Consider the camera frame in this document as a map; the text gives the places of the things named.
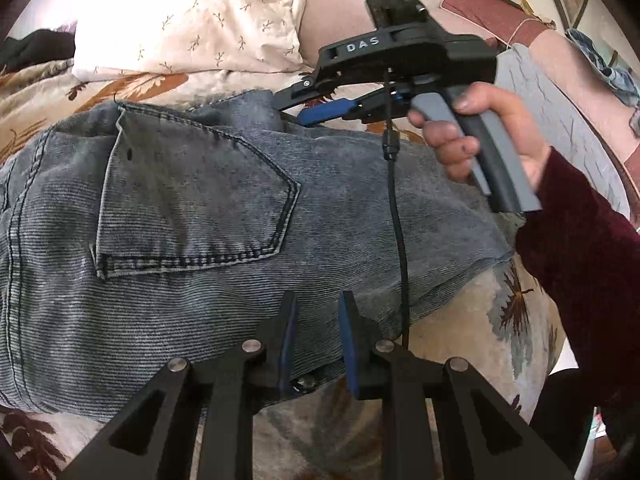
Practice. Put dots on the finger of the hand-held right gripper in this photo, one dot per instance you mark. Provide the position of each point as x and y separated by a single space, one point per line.
327 112
297 94

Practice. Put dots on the black cloth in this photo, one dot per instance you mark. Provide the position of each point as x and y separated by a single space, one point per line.
35 50

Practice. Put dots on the grey denim pants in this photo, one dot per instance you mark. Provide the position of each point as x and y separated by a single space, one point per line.
175 185

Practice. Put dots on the pink bolster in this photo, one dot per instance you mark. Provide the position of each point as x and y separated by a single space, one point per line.
335 20

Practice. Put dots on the white sprig-print pillow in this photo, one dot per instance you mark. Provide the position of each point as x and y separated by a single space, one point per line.
200 20

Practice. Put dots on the person's right hand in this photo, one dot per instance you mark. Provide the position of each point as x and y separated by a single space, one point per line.
505 110

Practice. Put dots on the leaf-print blanket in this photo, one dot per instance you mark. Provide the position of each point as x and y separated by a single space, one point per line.
465 320

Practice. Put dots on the person's right forearm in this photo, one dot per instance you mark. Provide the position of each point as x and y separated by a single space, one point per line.
575 240

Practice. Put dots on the light blue quilted cushion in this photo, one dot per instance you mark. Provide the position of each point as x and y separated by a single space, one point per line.
540 105

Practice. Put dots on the pink and maroon headboard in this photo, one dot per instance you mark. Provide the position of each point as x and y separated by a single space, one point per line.
565 70

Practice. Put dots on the blue patterned cloth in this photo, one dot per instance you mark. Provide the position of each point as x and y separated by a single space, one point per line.
607 70

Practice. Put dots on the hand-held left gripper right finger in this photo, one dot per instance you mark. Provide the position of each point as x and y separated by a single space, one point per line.
349 350

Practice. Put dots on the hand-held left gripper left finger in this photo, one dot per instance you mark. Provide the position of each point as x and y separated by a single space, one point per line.
287 345

